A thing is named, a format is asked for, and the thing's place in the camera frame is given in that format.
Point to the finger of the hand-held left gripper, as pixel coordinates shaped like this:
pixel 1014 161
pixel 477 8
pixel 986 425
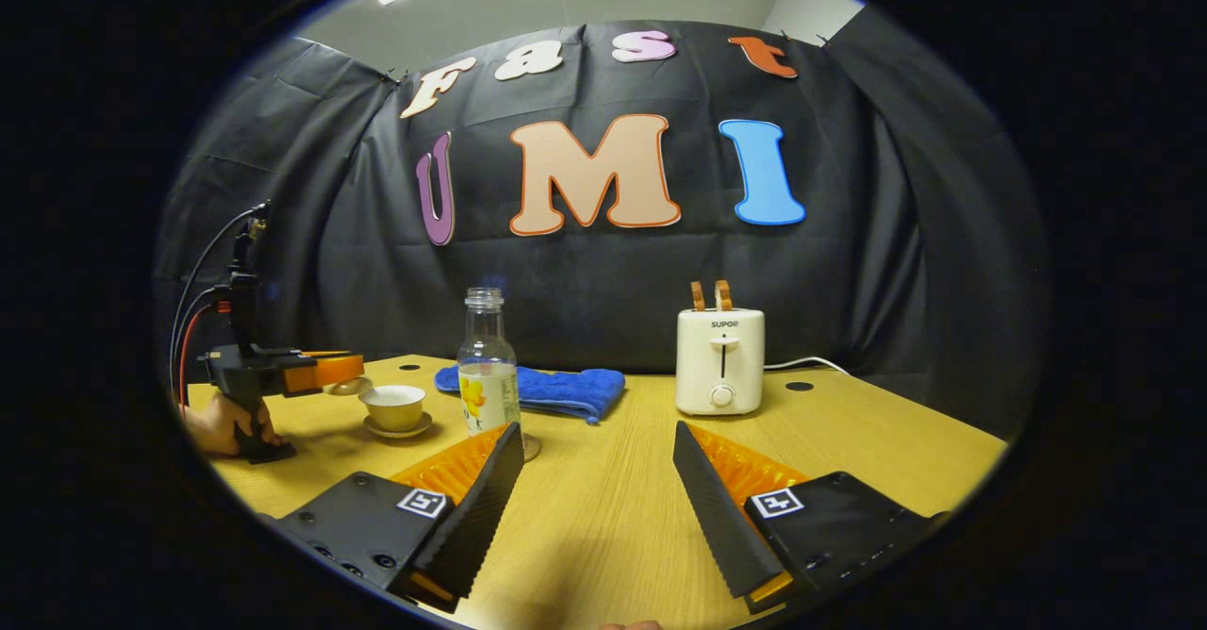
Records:
pixel 325 354
pixel 325 373

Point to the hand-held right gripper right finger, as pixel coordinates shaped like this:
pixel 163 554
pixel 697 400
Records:
pixel 717 507

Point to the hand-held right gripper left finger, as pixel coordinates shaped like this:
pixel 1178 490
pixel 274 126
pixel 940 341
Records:
pixel 483 503

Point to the cream teacup lid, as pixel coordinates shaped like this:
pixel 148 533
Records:
pixel 349 387

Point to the round wooden coaster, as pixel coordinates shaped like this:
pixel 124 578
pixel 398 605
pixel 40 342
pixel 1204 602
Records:
pixel 532 447

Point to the cream ceramic teacup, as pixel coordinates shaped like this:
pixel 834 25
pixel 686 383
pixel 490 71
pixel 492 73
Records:
pixel 394 410

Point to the clear glass water bottle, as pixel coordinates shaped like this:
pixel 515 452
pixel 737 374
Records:
pixel 488 394

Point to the cream ceramic saucer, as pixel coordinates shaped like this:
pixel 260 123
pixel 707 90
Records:
pixel 420 428

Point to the blue folded towel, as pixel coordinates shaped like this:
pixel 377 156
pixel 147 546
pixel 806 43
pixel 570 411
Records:
pixel 556 389

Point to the cream white toaster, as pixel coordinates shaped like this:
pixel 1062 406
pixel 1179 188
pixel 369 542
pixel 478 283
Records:
pixel 719 361

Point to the toast bread slice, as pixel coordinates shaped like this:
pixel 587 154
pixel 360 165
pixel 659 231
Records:
pixel 698 297
pixel 723 295

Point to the black backdrop cloth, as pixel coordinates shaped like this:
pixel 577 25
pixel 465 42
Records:
pixel 896 234

